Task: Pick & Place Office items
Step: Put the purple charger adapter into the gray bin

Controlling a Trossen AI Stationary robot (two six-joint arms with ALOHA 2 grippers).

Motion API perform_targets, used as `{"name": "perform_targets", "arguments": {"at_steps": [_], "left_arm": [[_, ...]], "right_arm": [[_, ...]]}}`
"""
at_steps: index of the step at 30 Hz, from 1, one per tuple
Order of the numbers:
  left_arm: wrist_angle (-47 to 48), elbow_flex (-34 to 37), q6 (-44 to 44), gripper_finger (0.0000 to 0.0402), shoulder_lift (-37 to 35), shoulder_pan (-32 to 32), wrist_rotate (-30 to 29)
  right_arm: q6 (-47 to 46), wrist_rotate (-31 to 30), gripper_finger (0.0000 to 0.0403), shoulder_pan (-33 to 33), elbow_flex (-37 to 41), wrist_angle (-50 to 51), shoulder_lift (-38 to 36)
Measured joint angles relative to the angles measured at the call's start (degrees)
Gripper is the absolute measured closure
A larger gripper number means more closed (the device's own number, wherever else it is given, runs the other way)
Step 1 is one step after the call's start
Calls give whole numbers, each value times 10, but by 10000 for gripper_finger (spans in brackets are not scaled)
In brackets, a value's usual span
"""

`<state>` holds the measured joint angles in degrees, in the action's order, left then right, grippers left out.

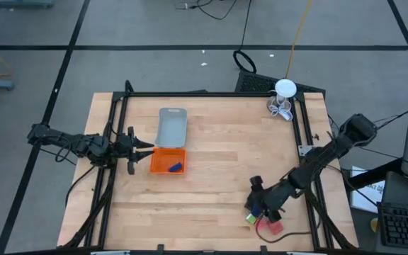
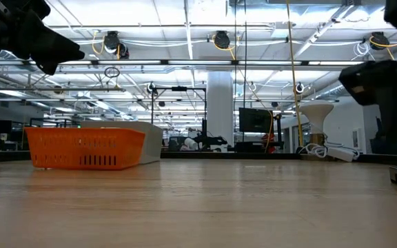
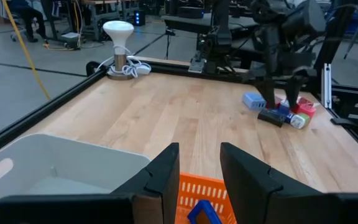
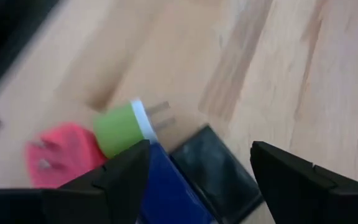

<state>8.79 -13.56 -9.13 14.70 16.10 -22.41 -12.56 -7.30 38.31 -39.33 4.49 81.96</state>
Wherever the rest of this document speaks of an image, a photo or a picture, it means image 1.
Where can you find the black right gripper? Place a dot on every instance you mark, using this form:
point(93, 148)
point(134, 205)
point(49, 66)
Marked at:
point(269, 200)

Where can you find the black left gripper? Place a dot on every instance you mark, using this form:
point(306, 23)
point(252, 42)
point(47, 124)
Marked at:
point(122, 151)

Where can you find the dark grey rectangular case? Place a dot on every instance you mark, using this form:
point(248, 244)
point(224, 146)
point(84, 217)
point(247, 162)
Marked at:
point(249, 205)

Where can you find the red wall charger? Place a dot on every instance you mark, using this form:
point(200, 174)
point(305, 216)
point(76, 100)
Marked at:
point(275, 228)

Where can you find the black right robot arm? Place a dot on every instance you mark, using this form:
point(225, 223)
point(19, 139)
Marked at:
point(331, 148)

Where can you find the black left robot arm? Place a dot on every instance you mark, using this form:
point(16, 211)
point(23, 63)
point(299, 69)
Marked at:
point(83, 145)

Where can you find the orange plastic basket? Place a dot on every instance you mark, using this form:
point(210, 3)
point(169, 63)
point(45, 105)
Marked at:
point(161, 159)

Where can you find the grey plastic bin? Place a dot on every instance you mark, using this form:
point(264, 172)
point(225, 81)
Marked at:
point(171, 127)

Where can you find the black table edge clamp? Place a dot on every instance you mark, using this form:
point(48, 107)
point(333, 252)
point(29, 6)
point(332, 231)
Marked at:
point(263, 248)
point(160, 247)

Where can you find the white paper sheet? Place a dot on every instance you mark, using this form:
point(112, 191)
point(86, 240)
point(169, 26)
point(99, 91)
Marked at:
point(370, 196)

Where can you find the small yellow object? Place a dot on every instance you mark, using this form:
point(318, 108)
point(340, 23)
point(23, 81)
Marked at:
point(373, 225)

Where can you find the black desk bar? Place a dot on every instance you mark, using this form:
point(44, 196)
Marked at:
point(374, 174)

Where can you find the white round disc device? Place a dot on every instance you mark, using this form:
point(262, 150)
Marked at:
point(286, 88)

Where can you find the black mesh mat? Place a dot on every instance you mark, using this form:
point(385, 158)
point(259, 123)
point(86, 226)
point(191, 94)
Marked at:
point(255, 83)

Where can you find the dark grey desk device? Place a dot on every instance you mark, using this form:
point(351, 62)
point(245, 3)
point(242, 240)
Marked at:
point(402, 191)

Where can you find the black keyboard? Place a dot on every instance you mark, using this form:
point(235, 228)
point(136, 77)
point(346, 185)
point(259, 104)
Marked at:
point(406, 226)

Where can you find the grey metal bar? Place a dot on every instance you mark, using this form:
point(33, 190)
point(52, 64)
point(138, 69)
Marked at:
point(23, 3)

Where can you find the grey bracket strip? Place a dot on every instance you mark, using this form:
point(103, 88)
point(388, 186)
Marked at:
point(110, 253)
point(306, 253)

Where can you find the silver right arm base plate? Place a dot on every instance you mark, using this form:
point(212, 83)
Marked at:
point(304, 149)

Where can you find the black aluminium table frame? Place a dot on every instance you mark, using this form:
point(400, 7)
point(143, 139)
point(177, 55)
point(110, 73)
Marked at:
point(207, 94)

